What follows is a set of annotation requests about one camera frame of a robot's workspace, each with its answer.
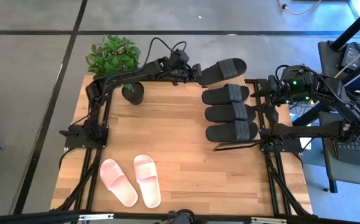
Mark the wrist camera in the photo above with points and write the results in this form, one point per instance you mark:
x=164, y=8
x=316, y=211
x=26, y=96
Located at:
x=178, y=59
x=293, y=73

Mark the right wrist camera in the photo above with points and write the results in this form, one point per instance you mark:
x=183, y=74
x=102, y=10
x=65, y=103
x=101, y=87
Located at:
x=293, y=73

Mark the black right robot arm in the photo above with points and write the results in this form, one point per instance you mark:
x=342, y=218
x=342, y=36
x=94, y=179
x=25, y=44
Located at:
x=307, y=130

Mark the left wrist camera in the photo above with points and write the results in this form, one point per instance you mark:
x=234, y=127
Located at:
x=178, y=59

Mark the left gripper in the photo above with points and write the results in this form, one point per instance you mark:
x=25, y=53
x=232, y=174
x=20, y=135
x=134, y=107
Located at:
x=181, y=74

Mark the pink rubber slide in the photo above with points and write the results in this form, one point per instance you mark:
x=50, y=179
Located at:
x=147, y=180
x=117, y=183

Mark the grey side desk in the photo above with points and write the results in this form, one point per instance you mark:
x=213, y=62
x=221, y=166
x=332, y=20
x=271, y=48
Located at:
x=348, y=174

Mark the green plant in black pot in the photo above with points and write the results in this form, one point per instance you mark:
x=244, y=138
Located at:
x=114, y=59

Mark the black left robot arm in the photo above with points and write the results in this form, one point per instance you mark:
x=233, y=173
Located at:
x=130, y=74

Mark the black slanted pole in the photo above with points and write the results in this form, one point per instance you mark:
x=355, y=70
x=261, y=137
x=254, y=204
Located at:
x=354, y=26

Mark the black rubber slide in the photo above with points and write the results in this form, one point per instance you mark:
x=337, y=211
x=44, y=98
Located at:
x=230, y=132
x=226, y=70
x=223, y=95
x=226, y=112

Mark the grey cart top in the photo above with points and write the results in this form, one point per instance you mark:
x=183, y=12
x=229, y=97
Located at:
x=329, y=62

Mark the black power adapter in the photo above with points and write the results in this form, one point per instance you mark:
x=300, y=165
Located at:
x=350, y=56

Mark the silver frame bracket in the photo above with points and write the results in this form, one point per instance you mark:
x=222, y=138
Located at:
x=268, y=220
x=96, y=216

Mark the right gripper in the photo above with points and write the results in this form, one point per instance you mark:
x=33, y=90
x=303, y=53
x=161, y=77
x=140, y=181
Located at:
x=281, y=91

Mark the wooden shelf with black frame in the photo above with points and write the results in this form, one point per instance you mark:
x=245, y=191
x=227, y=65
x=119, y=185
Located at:
x=230, y=146

